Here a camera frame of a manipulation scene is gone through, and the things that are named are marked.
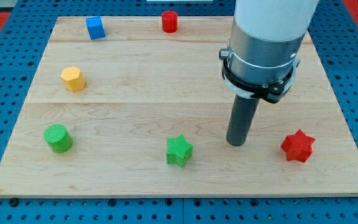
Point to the green star block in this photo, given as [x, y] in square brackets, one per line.
[179, 150]

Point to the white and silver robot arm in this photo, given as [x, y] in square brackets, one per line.
[260, 59]

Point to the blue cube block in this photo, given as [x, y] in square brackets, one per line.
[95, 27]

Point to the red star block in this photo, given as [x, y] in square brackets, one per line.
[298, 146]

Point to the light wooden board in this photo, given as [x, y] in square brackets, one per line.
[144, 86]

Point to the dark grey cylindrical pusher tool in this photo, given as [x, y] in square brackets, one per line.
[242, 115]

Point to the red cylinder block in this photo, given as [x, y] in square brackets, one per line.
[169, 21]

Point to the yellow hexagon block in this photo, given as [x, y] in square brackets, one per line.
[73, 78]

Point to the green cylinder block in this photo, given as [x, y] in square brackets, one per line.
[58, 138]

